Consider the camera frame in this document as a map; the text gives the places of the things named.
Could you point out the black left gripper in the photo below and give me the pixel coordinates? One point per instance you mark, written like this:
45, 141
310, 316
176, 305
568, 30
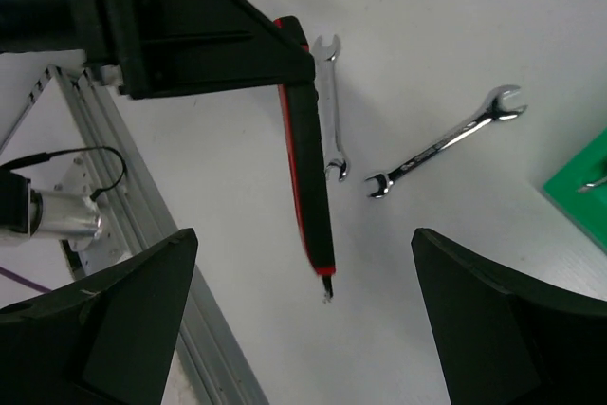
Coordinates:
57, 25

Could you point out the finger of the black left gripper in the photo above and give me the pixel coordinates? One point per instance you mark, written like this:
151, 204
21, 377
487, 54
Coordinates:
173, 48

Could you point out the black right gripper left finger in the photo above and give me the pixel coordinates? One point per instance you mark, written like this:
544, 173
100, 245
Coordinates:
108, 338

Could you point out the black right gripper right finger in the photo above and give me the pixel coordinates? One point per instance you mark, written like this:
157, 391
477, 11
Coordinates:
504, 337

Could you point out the red utility knife top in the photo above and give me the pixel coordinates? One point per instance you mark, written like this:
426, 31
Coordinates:
303, 139

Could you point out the silver wrench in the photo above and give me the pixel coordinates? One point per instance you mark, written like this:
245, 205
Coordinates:
492, 110
326, 57

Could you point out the blue screwdriver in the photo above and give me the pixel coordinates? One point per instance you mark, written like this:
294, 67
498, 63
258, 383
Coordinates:
589, 186

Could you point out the green compartment tray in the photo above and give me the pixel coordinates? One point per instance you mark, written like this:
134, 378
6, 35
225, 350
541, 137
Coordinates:
587, 211

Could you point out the aluminium frame rail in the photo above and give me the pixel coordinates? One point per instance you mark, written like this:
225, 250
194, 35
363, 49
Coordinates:
211, 356

